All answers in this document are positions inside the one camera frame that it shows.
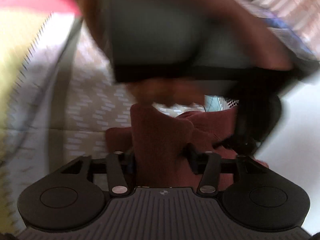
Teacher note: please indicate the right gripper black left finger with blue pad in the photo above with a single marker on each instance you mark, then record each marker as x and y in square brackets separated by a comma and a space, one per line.
[114, 173]

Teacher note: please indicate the pink lace curtain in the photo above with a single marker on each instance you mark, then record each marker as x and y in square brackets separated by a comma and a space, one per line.
[294, 22]

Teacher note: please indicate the maroon red sweater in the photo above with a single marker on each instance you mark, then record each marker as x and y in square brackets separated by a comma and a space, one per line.
[158, 139]

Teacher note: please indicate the patterned yellow beige bedsheet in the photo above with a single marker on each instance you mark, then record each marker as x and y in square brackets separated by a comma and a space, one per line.
[57, 101]

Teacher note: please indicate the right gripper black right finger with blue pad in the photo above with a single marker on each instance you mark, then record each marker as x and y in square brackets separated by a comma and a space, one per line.
[246, 172]

